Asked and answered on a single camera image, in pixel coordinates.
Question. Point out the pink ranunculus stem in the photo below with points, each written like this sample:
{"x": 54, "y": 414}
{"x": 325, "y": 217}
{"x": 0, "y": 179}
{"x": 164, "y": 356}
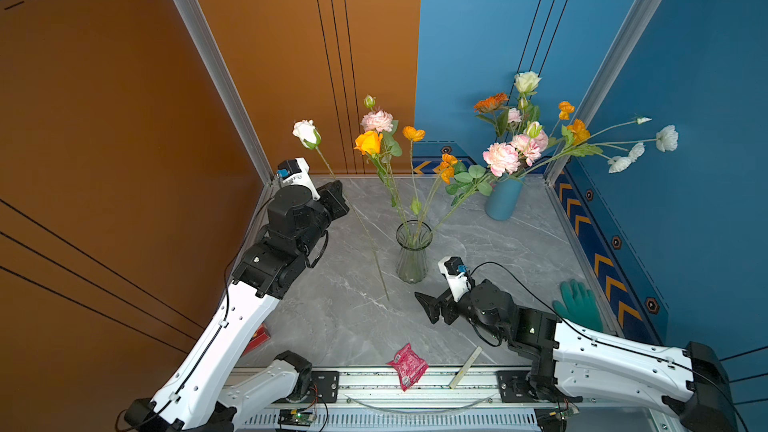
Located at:
{"x": 514, "y": 117}

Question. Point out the cream white rose stem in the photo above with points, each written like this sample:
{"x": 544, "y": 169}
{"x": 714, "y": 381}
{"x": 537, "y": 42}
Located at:
{"x": 526, "y": 84}

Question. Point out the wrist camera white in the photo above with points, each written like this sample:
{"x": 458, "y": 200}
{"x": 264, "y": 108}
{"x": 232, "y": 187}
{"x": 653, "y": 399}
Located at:
{"x": 296, "y": 172}
{"x": 457, "y": 275}

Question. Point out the white pink peony stem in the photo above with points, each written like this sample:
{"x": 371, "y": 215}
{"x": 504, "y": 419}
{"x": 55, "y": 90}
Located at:
{"x": 621, "y": 154}

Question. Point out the left aluminium corner post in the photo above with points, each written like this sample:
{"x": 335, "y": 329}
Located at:
{"x": 202, "y": 36}

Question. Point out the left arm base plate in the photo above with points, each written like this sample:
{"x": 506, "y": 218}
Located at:
{"x": 324, "y": 383}

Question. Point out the red white bandage box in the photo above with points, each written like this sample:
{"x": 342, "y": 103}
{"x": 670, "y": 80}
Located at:
{"x": 259, "y": 338}

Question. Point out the clear glass vase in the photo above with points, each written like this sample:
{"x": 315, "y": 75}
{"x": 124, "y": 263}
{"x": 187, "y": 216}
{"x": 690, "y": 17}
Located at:
{"x": 413, "y": 252}

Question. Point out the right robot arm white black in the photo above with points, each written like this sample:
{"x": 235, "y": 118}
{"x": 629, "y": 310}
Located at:
{"x": 569, "y": 361}

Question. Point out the right circuit board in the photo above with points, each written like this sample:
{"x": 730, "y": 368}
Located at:
{"x": 555, "y": 420}

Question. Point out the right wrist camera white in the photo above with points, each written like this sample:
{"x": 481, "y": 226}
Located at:
{"x": 457, "y": 275}

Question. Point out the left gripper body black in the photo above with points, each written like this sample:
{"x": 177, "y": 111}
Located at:
{"x": 329, "y": 207}

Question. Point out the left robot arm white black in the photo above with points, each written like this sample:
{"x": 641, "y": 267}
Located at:
{"x": 196, "y": 397}

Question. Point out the yellow rose pink spray stem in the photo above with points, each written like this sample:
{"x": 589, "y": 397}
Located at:
{"x": 379, "y": 147}

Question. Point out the teal ceramic vase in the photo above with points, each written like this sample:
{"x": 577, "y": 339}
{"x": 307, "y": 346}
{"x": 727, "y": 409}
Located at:
{"x": 502, "y": 202}

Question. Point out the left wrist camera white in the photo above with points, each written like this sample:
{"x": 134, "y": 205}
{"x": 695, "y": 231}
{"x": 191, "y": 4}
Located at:
{"x": 296, "y": 172}

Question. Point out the yellow orange poppy stem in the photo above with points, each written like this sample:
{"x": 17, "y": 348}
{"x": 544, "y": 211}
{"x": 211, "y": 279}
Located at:
{"x": 569, "y": 138}

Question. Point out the aluminium front rail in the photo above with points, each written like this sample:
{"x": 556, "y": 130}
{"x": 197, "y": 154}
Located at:
{"x": 371, "y": 399}

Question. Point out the left green circuit board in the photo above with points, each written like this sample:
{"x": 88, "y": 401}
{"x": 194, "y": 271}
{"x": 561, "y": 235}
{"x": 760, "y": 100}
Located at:
{"x": 296, "y": 419}

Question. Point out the pink snack packet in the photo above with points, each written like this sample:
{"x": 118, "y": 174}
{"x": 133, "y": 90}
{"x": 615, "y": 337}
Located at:
{"x": 410, "y": 367}

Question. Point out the orange gerbera daisy stem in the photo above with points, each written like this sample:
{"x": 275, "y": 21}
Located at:
{"x": 495, "y": 112}

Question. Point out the green rubber glove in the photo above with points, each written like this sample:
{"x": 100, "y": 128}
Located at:
{"x": 578, "y": 304}

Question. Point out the pale wooden stick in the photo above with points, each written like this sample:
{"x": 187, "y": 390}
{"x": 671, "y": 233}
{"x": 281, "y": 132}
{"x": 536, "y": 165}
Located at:
{"x": 464, "y": 369}

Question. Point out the aluminium corner post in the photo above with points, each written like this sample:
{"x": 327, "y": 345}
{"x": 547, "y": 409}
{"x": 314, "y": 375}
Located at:
{"x": 590, "y": 44}
{"x": 202, "y": 36}

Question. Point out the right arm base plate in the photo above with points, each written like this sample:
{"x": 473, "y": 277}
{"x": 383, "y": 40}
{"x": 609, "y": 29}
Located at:
{"x": 514, "y": 387}

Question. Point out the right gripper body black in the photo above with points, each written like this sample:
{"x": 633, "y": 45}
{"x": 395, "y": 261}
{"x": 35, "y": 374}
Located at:
{"x": 453, "y": 311}

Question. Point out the right aluminium corner post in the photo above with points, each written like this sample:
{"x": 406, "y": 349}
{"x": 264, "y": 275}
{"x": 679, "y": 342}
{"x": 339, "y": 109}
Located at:
{"x": 590, "y": 44}

